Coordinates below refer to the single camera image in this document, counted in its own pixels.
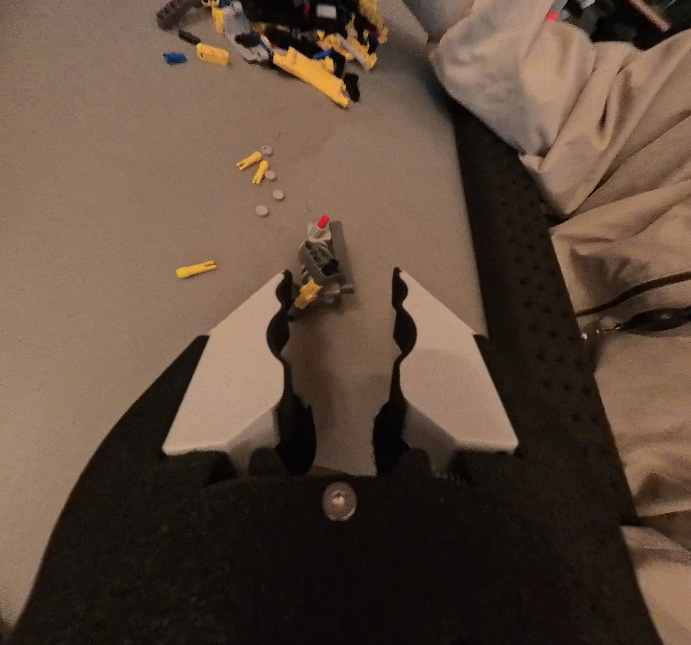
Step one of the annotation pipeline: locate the person's beige jacket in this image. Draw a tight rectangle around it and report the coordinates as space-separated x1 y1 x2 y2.
551 191 691 645

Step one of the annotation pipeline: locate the pile of toy bricks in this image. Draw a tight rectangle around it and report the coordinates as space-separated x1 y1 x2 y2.
110 0 389 109

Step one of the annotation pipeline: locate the person's right forearm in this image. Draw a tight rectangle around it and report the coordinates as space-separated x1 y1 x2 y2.
402 0 691 219

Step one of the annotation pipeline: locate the grey desk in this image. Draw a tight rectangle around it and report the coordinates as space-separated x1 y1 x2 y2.
0 0 489 630

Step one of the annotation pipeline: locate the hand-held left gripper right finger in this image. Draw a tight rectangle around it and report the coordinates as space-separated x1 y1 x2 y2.
372 267 519 475

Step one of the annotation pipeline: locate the grey toy brick assembly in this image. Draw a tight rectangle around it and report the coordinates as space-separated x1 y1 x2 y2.
286 214 355 322

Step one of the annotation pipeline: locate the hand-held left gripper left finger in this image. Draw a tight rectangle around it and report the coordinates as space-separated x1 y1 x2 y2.
162 269 317 475

